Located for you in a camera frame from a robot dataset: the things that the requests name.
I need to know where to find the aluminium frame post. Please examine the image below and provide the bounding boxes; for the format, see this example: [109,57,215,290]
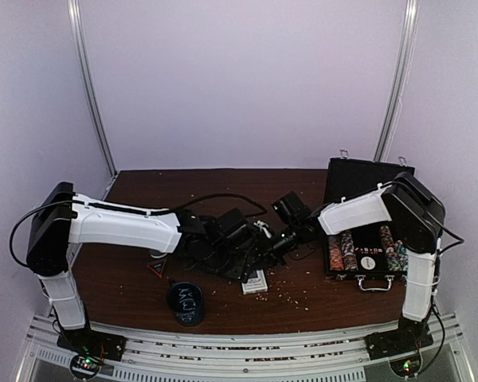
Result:
[67,0,118,178]
[374,0,421,162]

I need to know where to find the dark blue printed cup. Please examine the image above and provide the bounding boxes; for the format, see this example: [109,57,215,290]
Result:
[166,282,205,327]

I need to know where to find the black poker chip case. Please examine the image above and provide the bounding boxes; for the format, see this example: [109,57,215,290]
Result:
[322,150,415,291]

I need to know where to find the right aluminium frame post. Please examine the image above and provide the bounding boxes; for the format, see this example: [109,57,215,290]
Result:
[374,0,421,162]

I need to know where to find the green blue chip stack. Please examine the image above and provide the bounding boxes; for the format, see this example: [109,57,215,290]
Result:
[340,230,358,271]

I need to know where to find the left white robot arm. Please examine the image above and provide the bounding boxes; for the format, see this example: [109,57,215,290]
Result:
[26,182,273,353]

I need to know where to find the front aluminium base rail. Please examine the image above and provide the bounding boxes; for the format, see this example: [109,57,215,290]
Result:
[12,314,478,381]

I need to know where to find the white card deck box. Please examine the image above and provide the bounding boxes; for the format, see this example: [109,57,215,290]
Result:
[241,270,268,294]

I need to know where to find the clear acrylic dealer button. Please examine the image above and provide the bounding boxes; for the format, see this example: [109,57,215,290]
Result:
[149,251,166,259]

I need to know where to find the orange black chip stack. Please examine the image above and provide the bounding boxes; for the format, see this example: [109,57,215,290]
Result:
[328,236,343,271]
[379,225,395,255]

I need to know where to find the left aluminium frame post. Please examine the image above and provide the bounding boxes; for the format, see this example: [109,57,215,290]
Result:
[67,0,118,178]

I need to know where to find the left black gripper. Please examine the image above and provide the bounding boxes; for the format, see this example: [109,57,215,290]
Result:
[200,245,254,283]

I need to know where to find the triangular all in button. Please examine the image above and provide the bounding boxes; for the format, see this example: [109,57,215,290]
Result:
[147,259,167,279]

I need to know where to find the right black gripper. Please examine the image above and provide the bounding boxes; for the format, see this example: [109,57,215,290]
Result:
[250,221,304,269]

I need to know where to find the white dealer button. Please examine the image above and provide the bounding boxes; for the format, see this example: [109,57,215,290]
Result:
[360,256,377,271]

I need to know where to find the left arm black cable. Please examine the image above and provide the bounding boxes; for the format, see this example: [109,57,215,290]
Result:
[8,193,266,267]

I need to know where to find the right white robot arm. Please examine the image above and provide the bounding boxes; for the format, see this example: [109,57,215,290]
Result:
[266,172,445,352]

